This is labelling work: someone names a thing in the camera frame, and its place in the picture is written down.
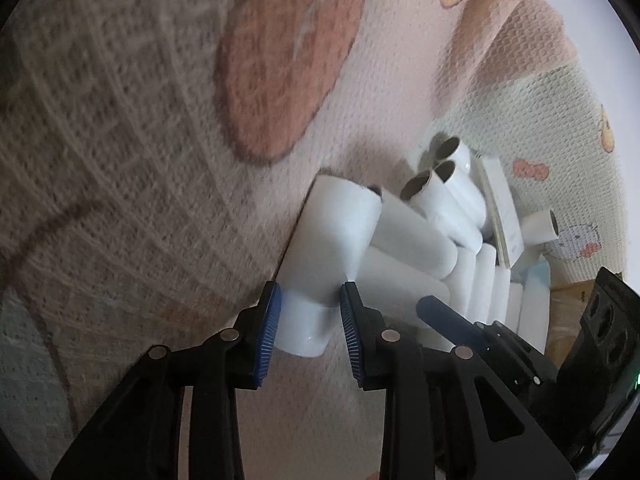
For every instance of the brown cardboard box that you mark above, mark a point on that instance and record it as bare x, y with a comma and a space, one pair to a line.
570, 300

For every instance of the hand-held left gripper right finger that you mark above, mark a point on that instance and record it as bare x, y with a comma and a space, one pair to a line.
350, 330

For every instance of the pile of white cardboard tubes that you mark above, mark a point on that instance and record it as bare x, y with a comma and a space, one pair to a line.
425, 255

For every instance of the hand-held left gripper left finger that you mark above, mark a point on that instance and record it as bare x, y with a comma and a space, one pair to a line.
267, 335

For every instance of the white paper pad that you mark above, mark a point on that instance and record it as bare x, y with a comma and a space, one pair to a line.
500, 210

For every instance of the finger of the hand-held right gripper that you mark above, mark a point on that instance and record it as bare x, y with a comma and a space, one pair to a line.
440, 315

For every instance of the white paper roll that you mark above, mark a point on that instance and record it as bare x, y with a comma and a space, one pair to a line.
325, 255

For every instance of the cartoon printed blanket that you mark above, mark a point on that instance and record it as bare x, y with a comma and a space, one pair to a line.
150, 110

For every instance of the light blue packet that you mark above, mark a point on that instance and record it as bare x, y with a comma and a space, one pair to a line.
535, 285

